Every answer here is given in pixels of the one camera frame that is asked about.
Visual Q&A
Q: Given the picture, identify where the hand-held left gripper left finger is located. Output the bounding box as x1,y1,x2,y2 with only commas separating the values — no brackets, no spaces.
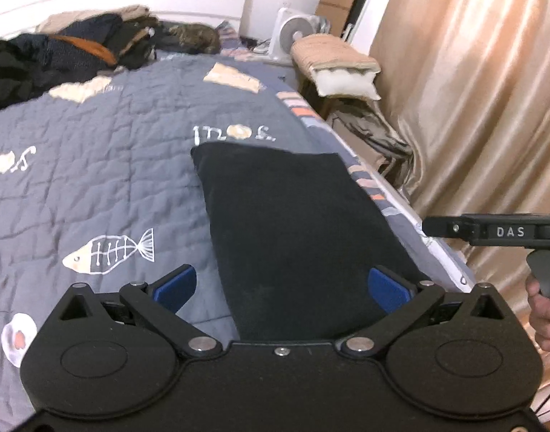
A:
54,265,224,357

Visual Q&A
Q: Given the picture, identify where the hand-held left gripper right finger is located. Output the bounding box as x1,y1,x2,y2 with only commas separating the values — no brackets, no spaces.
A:
342,266,512,360

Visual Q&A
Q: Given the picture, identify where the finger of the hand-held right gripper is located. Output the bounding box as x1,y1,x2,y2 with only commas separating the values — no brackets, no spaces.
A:
422,215,473,240

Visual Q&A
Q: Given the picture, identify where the black sweatshirt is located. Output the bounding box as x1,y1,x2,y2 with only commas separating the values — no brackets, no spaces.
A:
190,141,431,343

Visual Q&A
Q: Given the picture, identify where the pile of dark clothes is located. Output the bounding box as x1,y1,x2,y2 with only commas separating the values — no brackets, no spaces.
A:
0,11,168,118

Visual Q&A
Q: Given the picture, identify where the person's right hand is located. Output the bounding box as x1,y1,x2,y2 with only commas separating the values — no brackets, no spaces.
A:
526,274,550,367

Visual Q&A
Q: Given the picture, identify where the white bed sheet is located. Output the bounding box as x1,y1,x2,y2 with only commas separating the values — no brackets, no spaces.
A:
383,184,478,291

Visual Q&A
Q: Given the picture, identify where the olive brown cloth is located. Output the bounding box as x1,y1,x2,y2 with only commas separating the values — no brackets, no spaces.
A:
326,99,413,181

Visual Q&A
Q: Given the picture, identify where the beige curtain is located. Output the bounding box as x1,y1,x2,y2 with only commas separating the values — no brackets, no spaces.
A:
369,0,550,325

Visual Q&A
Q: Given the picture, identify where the grey quilted fish-print bedspread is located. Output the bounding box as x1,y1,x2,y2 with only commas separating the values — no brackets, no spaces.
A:
0,51,437,370

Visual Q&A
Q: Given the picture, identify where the beige quilted cushion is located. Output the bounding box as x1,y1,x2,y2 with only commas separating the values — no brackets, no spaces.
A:
290,33,382,101

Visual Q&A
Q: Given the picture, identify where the tabby cat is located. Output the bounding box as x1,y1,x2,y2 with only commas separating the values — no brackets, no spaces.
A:
169,22,222,55

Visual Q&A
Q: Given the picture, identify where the white desk fan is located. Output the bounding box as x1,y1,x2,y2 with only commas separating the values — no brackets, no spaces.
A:
268,6,329,61

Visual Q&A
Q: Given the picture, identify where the white headboard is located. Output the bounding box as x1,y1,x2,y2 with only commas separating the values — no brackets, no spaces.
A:
0,0,253,39

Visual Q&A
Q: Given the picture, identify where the beige cloth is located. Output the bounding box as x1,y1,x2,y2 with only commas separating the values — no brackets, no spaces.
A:
36,5,152,32

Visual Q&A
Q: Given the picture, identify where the orange strap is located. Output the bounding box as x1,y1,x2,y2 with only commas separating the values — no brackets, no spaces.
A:
47,33,118,66

